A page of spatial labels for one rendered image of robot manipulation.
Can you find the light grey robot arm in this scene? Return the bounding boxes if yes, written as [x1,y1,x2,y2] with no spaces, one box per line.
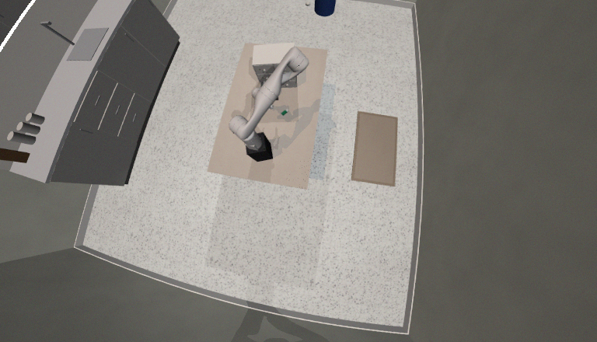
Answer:
[229,47,309,151]

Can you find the grey chest of drawers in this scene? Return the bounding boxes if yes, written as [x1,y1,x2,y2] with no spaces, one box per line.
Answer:
[252,43,295,75]

